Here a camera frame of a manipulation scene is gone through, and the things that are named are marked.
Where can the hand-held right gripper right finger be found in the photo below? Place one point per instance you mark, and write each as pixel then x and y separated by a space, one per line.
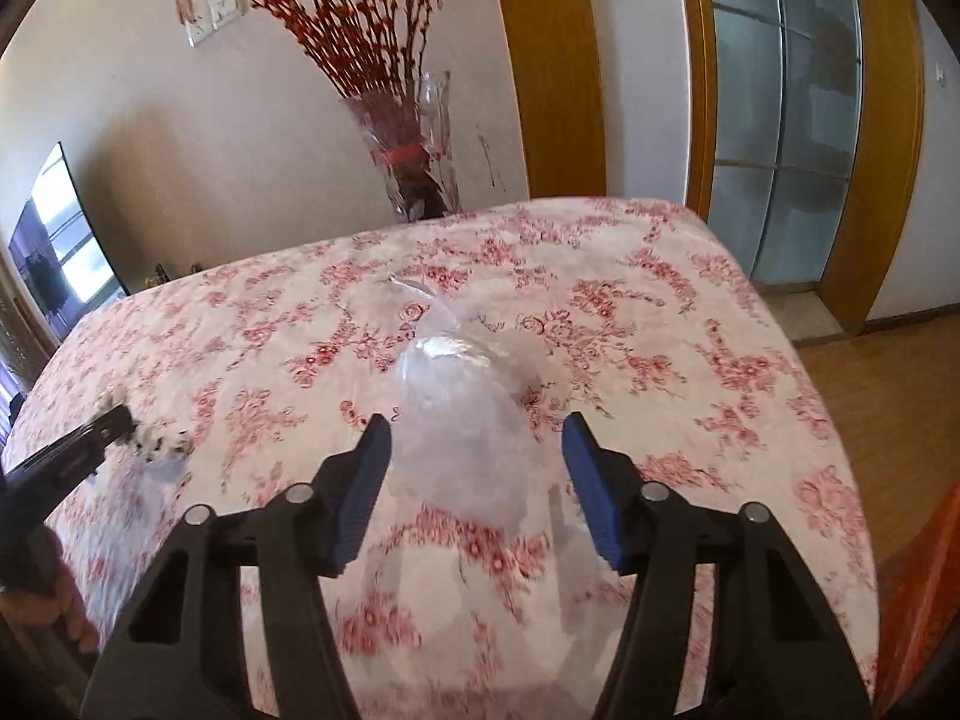
pixel 596 487

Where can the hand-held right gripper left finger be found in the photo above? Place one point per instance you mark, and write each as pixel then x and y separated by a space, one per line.
pixel 360 487

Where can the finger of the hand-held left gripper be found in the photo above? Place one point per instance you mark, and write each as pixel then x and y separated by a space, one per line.
pixel 67 446

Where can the small dark speckled scrap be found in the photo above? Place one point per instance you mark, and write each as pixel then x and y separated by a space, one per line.
pixel 154 439

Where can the clear plastic bag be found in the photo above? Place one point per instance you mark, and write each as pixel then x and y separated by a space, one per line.
pixel 465 420

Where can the orange plastic waste basket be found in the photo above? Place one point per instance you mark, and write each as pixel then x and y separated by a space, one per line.
pixel 922 600

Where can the person's left hand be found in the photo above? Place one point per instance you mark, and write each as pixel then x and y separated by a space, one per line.
pixel 64 592

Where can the floral pink tablecloth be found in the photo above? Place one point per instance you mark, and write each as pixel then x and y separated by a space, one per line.
pixel 637 360

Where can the flat screen television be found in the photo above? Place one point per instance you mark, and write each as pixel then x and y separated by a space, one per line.
pixel 64 255

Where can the clear glass vase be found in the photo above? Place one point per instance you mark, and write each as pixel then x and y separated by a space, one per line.
pixel 409 157

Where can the frosted glass panel door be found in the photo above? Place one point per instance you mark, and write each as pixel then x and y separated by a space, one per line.
pixel 787 112

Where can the wooden doorway trim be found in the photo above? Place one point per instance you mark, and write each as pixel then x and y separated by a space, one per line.
pixel 555 67

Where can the red blossom branches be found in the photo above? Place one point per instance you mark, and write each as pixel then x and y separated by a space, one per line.
pixel 337 7

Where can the wooden door frame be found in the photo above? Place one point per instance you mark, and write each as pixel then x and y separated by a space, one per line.
pixel 885 165

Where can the white wall socket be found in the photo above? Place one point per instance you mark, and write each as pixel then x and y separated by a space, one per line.
pixel 214 19

